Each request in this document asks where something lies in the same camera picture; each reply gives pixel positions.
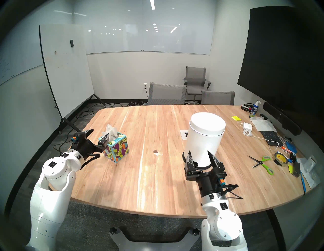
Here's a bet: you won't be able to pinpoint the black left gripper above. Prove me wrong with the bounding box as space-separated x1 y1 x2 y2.
75 129 110 157

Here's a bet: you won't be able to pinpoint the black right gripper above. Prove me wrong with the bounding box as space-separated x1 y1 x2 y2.
185 150 225 198

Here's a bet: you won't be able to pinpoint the white facial tissue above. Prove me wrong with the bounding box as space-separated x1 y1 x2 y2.
102 124 119 146

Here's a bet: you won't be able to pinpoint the colourful patterned tissue box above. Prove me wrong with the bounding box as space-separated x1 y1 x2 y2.
102 132 129 163

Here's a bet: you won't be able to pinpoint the white pedal trash can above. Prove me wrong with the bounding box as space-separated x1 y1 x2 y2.
182 112 226 170

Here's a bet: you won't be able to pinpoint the grey mesh office chair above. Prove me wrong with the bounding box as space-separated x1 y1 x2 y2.
201 91 235 106
147 82 187 106

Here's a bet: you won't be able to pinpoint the crumpled white paper towel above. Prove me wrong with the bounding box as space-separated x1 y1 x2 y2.
250 116 277 132

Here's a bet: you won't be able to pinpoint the black keyboard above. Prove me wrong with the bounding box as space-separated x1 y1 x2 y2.
260 130 283 147

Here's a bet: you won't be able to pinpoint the whiteboard cleaner spray bottle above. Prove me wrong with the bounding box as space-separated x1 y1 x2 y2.
249 101 261 118

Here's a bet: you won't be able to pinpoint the rolling whiteboard on stand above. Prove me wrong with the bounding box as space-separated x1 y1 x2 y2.
39 24 107 134

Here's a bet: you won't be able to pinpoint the clear tape roll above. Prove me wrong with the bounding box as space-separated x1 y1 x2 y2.
273 151 289 166

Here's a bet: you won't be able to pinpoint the grey office chair with armrests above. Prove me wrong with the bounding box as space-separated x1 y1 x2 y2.
183 66 211 104

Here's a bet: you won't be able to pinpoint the black video bar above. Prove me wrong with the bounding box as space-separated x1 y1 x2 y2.
263 102 302 136

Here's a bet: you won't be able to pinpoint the black and yellow box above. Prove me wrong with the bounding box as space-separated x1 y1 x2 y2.
288 161 301 177

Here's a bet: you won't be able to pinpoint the white paper sheet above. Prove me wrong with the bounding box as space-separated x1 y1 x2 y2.
296 157 320 189

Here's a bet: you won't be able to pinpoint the large black TV screen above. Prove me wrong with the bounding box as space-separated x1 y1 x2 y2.
237 6 324 127

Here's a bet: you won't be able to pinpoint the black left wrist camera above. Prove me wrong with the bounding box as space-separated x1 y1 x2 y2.
71 132 88 143

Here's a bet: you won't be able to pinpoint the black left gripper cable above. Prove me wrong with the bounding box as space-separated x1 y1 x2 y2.
81 153 101 167

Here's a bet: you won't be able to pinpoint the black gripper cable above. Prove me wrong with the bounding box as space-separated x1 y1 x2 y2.
81 153 101 167
223 183 244 200

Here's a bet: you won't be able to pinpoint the black cable on floor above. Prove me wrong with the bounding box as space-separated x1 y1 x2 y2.
76 102 114 119

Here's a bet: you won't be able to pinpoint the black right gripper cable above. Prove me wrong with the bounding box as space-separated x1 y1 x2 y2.
223 183 244 200

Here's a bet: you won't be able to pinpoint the white power adapter with cable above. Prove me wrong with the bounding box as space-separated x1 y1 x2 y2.
237 122 280 148

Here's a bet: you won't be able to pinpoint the green handled scissors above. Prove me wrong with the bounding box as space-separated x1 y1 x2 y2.
248 155 274 176

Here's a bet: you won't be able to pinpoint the side wall whiteboard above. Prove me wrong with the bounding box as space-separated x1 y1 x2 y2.
0 30 45 86

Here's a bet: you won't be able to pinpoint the wall glass whiteboard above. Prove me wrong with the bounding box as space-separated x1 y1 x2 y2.
73 0 217 55

